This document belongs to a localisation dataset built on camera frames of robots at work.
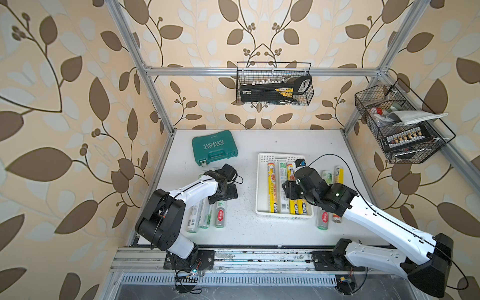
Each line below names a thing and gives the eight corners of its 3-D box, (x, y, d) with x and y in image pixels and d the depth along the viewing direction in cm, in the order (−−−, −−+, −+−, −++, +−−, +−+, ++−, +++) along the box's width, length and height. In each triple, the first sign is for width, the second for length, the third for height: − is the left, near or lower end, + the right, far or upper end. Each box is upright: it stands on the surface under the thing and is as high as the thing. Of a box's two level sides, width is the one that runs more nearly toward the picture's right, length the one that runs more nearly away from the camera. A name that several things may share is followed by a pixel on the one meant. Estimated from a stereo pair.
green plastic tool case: (196, 168, 104) (195, 163, 100) (191, 142, 116) (190, 138, 113) (239, 156, 109) (239, 152, 106) (230, 133, 121) (230, 129, 118)
